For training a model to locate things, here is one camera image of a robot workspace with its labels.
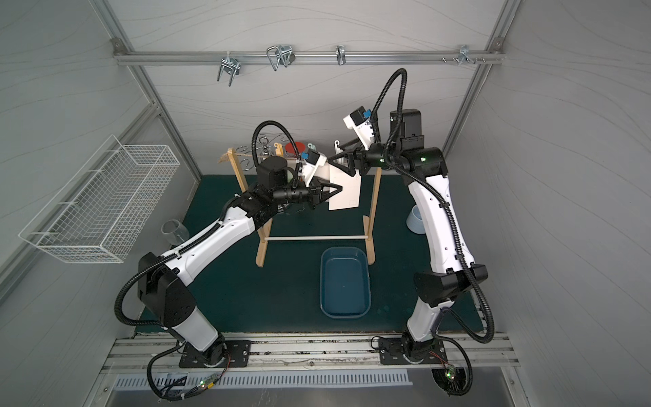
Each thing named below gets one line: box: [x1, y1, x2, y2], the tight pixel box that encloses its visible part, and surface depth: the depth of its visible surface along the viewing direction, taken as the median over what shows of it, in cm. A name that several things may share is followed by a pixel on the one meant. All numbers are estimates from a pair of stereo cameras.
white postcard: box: [328, 163, 362, 212], surface depth 71 cm
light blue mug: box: [406, 204, 426, 235], surface depth 100 cm
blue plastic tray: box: [319, 245, 372, 319], surface depth 90 cm
